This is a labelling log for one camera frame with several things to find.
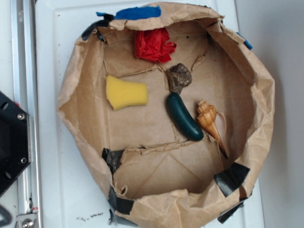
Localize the white plastic board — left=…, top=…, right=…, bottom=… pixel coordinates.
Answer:
left=33, top=0, right=267, bottom=228

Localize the black tape bottom right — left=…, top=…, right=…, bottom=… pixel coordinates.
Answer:
left=214, top=162, right=250, bottom=197

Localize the brown paper bag tray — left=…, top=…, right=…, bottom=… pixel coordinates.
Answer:
left=57, top=2, right=275, bottom=228

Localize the blue tape strip top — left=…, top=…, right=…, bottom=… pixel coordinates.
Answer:
left=96, top=6, right=161, bottom=20

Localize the dark green plastic pickle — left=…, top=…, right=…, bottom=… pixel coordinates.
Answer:
left=166, top=92, right=204, bottom=142

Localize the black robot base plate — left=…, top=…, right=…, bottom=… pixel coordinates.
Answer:
left=0, top=91, right=30, bottom=198

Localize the orange spiral seashell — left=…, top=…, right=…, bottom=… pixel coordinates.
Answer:
left=196, top=99, right=229, bottom=159

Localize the black tape inner left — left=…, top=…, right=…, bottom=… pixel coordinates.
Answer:
left=102, top=148, right=124, bottom=174

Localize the brown rock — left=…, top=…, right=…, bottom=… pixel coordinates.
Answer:
left=166, top=63, right=192, bottom=94

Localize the yellow sponge piece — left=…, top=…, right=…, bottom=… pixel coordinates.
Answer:
left=106, top=75, right=148, bottom=111

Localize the black tape lower right edge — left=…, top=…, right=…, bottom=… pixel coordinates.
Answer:
left=218, top=201, right=244, bottom=224

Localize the black tape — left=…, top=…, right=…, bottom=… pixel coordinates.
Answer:
left=108, top=188, right=137, bottom=227
left=81, top=13, right=114, bottom=42
left=214, top=162, right=250, bottom=197
left=102, top=148, right=124, bottom=174

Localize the crumpled red paper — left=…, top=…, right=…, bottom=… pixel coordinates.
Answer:
left=134, top=27, right=177, bottom=63

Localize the aluminium frame rail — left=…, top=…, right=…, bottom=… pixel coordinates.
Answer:
left=10, top=0, right=43, bottom=228

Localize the black tape bottom left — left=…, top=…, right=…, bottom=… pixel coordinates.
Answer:
left=108, top=188, right=137, bottom=227

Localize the blue tape piece right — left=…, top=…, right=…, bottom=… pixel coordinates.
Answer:
left=237, top=32, right=253, bottom=50

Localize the black tape top left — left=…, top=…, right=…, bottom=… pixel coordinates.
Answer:
left=81, top=13, right=114, bottom=42

